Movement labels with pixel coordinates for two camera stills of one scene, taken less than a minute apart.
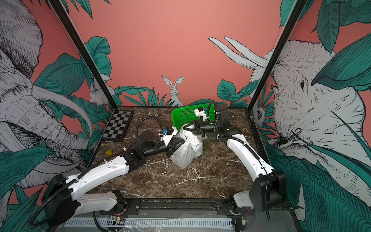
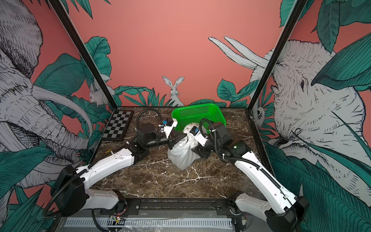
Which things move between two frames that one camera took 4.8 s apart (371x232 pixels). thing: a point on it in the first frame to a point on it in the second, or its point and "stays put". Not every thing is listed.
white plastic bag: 191,149 stays put
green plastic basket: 186,114 stays put
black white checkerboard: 118,125 stays put
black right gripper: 200,128 to 200,151
